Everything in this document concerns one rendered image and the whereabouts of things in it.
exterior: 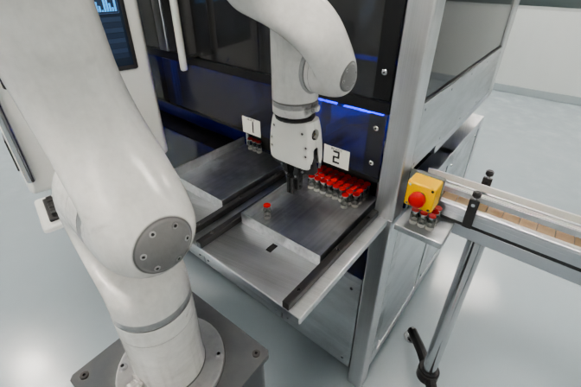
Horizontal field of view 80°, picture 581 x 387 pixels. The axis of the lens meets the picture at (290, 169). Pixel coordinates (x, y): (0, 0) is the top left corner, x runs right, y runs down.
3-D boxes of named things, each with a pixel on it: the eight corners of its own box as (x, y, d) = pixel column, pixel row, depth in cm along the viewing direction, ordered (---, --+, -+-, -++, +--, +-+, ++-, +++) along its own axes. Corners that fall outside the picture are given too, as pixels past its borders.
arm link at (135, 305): (131, 350, 47) (75, 210, 34) (81, 276, 58) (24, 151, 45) (206, 296, 54) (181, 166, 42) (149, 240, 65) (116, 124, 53)
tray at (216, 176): (244, 143, 136) (243, 136, 135) (296, 165, 122) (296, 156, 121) (170, 180, 114) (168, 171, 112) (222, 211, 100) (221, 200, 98)
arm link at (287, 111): (329, 97, 62) (328, 112, 64) (291, 87, 67) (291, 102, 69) (301, 110, 57) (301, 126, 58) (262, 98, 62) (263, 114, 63)
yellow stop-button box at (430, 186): (413, 191, 94) (418, 168, 91) (440, 200, 91) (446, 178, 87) (402, 204, 89) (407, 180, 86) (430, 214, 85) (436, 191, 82)
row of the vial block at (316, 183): (309, 185, 111) (310, 173, 109) (360, 206, 101) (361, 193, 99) (306, 187, 109) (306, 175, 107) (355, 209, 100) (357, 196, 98)
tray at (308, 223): (312, 172, 118) (313, 163, 116) (383, 199, 104) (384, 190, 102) (241, 222, 95) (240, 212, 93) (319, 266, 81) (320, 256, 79)
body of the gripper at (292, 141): (329, 109, 63) (326, 161, 69) (286, 97, 68) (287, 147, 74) (304, 122, 58) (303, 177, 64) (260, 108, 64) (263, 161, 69)
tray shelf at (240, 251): (236, 144, 140) (235, 141, 139) (398, 212, 102) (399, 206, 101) (124, 198, 108) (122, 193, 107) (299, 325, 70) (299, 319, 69)
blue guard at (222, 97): (70, 64, 198) (59, 30, 188) (379, 178, 93) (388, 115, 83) (68, 64, 197) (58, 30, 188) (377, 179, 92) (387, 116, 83)
